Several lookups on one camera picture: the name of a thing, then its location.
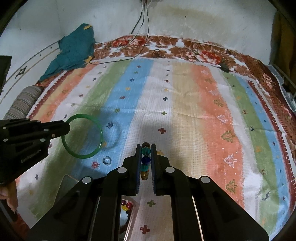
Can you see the person's left hand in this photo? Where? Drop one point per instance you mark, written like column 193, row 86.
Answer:
column 9, row 193

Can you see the clear glass bead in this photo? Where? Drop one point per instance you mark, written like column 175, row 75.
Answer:
column 107, row 160

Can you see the striped colourful bed sheet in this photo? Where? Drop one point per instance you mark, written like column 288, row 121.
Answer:
column 270, row 204

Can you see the teal cloth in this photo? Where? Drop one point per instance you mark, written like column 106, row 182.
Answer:
column 74, row 51

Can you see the striped grey pillow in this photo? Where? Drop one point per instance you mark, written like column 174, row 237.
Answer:
column 24, row 102

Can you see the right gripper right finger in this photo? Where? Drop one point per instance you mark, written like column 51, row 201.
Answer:
column 200, row 209

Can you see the small black device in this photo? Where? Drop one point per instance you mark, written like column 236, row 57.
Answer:
column 224, row 67

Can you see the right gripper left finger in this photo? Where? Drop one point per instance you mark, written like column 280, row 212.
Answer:
column 91, row 209

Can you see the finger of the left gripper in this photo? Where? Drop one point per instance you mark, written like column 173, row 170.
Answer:
column 52, row 129

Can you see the clear plastic bin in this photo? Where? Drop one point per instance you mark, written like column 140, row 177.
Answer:
column 287, row 87

